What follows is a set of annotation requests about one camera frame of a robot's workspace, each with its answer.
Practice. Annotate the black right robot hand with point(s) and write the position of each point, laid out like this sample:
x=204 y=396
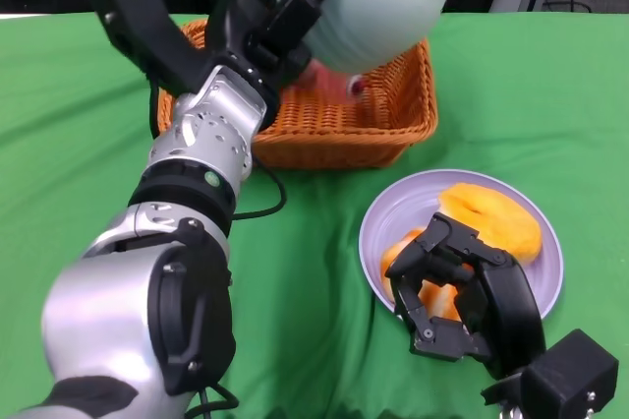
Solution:
x=511 y=311

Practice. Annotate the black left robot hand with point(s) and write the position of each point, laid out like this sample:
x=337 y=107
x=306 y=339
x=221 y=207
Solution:
x=236 y=20

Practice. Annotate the long orange bread loaf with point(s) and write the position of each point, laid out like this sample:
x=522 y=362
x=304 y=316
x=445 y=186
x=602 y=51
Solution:
x=501 y=227

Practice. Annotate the pink cake with cherry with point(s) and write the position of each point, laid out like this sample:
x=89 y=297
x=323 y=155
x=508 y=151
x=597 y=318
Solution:
x=324 y=82

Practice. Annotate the round striped pumpkin bread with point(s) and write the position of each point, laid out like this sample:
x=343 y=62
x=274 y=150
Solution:
x=393 y=257

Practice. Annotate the grey round bowl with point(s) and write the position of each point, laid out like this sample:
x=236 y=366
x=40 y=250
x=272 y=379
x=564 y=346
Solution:
x=383 y=11

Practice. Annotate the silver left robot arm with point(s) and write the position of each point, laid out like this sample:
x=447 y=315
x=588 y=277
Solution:
x=206 y=134

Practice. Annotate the orange wicker basket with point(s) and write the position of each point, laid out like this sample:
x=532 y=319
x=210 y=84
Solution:
x=319 y=143

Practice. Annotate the lilac round plate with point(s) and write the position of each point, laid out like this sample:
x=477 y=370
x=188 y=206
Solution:
x=393 y=212

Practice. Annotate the green tablecloth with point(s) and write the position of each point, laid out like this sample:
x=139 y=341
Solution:
x=516 y=94

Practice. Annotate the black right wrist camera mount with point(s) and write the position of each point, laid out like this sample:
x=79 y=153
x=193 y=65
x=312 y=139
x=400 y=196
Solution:
x=565 y=379

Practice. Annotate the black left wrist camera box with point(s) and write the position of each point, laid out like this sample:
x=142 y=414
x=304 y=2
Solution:
x=142 y=20

